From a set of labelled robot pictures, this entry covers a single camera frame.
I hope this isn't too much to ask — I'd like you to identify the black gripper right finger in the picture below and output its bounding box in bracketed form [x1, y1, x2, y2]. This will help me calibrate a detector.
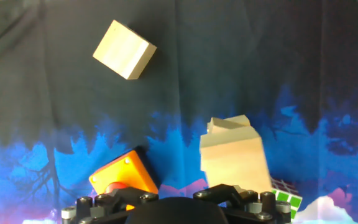
[193, 184, 292, 224]

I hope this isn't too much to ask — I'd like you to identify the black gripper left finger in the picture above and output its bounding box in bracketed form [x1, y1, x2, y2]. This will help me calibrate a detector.
[61, 186, 160, 224]

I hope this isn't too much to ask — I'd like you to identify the orange square base block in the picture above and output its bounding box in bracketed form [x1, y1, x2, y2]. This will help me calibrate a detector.
[88, 149, 160, 212]

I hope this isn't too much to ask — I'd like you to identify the Rubik's cube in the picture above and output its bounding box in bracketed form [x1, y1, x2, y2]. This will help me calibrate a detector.
[270, 177, 303, 220]

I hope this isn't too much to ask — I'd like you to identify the blue mountain print cloth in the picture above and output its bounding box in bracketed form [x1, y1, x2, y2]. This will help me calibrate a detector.
[0, 0, 358, 224]

